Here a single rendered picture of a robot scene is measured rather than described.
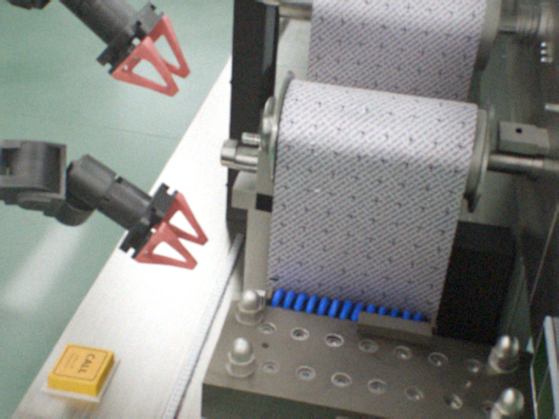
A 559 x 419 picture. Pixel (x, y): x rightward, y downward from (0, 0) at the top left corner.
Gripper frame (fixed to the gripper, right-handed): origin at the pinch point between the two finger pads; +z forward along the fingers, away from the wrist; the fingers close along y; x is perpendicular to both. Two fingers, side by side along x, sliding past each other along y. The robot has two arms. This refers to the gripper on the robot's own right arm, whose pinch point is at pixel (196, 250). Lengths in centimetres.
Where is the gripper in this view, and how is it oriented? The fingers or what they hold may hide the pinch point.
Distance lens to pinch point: 118.8
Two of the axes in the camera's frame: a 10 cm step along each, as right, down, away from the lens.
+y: -1.7, 5.1, -8.4
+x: 5.7, -6.4, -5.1
